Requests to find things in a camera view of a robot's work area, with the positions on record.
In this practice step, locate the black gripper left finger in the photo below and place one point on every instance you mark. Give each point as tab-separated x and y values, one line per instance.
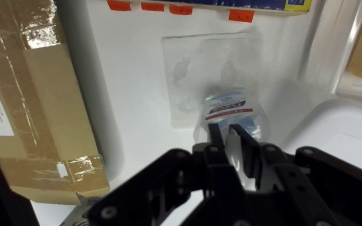
216	136

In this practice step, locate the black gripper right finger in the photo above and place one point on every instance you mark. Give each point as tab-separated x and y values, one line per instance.
244	145

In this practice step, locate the small white bottle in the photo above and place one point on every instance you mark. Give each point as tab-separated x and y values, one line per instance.
232	107

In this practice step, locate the blue artificial intelligence book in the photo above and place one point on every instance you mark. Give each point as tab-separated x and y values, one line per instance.
232	4

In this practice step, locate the brown cardboard box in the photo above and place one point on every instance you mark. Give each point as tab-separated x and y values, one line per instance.
43	105

